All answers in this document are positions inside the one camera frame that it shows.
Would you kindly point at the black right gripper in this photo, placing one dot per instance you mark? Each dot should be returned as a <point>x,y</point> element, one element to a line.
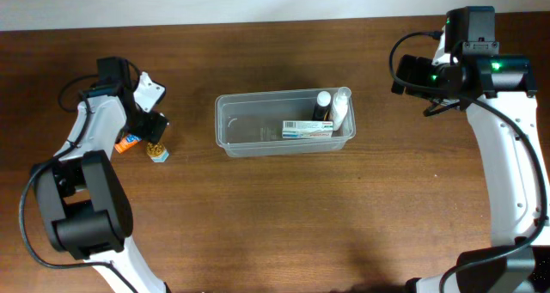
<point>420,66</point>

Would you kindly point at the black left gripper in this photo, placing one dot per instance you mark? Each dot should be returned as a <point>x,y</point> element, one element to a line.
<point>153,128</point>

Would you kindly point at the orange vitamin tablet tube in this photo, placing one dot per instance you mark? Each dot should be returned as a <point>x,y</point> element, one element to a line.
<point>126,143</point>

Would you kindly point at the gold lid balm jar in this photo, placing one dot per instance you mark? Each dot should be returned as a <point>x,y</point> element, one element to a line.
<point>157,152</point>

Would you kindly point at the white calamine lotion bottle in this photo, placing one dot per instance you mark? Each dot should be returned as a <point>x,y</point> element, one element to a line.
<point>339,107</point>

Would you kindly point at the dark brown syrup bottle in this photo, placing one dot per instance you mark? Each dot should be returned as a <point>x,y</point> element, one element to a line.
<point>322,106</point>

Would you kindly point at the white green medicine box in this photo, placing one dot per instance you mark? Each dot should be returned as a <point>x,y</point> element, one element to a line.
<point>294,129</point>

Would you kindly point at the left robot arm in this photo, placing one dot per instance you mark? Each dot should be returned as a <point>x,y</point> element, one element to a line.
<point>82,203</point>

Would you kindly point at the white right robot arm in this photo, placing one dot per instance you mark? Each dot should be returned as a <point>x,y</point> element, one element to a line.
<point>497,92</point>

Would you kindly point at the clear plastic container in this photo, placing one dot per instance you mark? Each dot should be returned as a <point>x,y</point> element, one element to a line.
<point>249,125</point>

